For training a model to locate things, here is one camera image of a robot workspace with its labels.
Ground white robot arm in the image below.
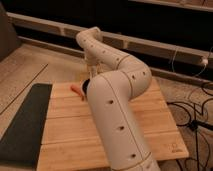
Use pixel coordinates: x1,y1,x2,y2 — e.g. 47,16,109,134
76,27,160,171

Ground orange carrot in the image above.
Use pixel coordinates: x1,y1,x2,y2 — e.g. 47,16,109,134
70,85,85,100

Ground wooden table board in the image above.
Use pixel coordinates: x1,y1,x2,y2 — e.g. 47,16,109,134
36,81,189,171

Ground dark grey floor mat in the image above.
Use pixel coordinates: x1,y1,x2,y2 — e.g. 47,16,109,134
0,83,52,167

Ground black cables on floor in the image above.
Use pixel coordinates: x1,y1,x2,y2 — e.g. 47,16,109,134
166,81,213,171

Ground white wall cable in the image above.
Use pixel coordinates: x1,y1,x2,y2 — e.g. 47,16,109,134
171,44,213,78

